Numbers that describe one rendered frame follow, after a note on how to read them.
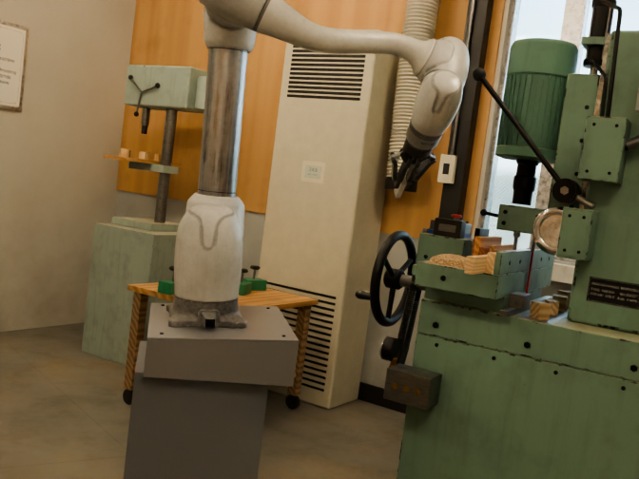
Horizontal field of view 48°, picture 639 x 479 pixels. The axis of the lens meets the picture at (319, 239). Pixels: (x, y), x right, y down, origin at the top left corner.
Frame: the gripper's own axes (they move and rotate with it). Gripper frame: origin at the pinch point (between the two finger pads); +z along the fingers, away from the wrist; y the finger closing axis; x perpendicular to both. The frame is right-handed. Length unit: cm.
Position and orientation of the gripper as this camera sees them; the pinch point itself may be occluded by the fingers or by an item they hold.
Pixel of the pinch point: (399, 186)
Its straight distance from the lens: 206.0
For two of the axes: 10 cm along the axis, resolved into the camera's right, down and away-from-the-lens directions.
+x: -1.1, -8.3, 5.4
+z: -1.8, 5.5, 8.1
